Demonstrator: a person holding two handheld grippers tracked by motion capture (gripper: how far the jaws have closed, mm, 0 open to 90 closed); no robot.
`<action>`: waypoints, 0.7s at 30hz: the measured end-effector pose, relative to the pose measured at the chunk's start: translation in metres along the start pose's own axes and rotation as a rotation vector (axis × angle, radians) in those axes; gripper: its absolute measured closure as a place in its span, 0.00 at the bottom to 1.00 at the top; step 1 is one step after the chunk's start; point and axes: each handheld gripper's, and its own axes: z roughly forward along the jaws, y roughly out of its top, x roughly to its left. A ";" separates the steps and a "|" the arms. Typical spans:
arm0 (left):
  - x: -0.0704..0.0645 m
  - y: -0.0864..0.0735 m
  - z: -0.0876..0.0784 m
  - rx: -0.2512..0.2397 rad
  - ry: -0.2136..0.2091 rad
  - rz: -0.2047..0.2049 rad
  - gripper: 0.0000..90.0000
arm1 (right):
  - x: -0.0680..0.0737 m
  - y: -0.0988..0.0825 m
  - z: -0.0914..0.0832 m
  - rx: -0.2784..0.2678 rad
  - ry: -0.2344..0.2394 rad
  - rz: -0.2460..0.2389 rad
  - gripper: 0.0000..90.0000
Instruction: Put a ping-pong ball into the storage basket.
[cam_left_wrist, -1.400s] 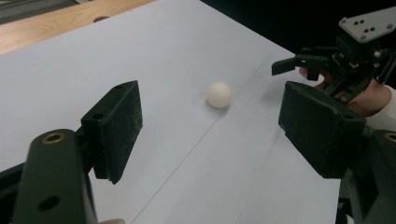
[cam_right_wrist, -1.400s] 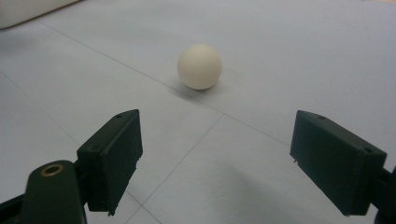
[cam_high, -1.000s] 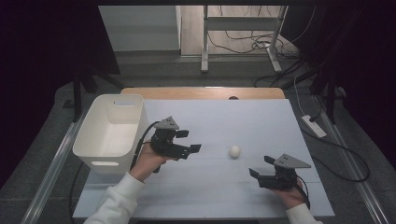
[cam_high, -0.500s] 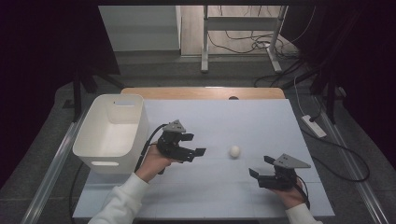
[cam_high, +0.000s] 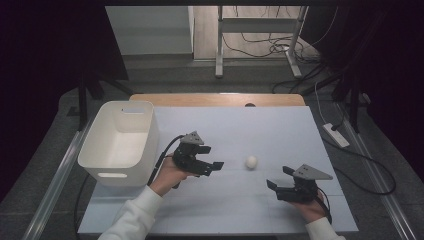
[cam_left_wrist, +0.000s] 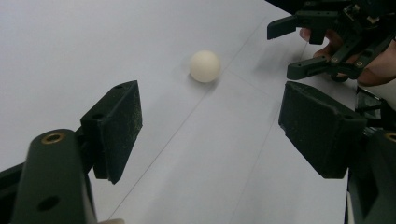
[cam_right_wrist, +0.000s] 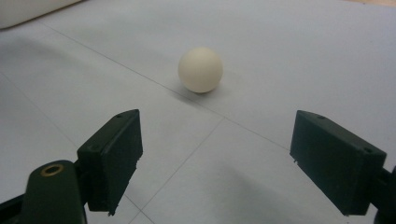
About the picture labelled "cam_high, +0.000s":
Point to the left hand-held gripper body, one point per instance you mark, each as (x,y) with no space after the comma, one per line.
(190,158)

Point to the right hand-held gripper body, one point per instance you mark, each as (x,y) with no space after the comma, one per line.
(300,191)

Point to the white ball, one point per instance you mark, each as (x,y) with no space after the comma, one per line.
(251,162)

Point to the white plastic bin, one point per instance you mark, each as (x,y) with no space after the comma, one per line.
(116,146)

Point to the person's right hand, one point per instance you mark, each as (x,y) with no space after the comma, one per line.
(310,210)

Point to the person's left hand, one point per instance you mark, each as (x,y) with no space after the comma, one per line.
(168,178)

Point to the pale blue table mat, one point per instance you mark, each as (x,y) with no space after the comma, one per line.
(266,133)

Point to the wooden table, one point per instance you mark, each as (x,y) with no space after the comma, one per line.
(200,100)

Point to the white power strip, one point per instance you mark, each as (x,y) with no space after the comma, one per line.
(336,136)

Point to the black tripod stand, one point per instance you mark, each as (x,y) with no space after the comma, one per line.
(353,100)
(82,100)

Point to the aluminium rail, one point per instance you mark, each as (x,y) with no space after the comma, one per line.
(53,193)
(380,186)

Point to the white metal stand frame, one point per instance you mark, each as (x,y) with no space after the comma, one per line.
(258,25)

